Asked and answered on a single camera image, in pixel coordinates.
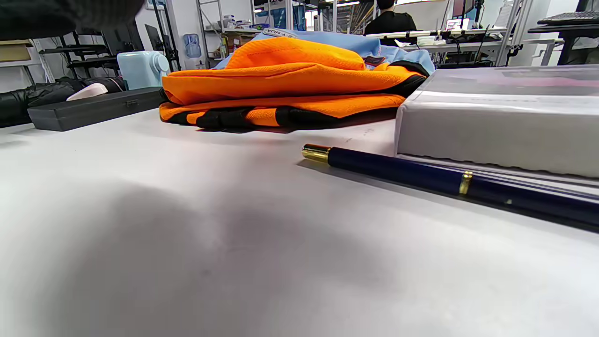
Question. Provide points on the person's right hand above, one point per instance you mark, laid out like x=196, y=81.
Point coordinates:
x=56, y=14

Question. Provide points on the dark grey pencil case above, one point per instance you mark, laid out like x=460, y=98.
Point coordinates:
x=93, y=110

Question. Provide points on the orange and blue school bag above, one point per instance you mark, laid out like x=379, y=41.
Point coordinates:
x=281, y=84

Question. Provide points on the navy blue pen gold trim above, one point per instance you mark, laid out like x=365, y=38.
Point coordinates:
x=402, y=171

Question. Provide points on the sunset cover notebook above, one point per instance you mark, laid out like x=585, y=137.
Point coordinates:
x=496, y=126

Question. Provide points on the black monitor stands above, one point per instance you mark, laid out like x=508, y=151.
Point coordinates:
x=89, y=49

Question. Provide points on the small white pink clip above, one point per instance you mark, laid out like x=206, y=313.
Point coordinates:
x=89, y=91

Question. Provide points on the light blue pencil sharpener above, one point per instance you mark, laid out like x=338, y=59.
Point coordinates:
x=140, y=70

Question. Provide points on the blue water jug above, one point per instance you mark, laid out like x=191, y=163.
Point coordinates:
x=192, y=46

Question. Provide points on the metal shelf rack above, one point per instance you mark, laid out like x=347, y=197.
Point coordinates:
x=224, y=30

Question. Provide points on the black keyboard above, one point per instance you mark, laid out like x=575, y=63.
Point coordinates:
x=568, y=18

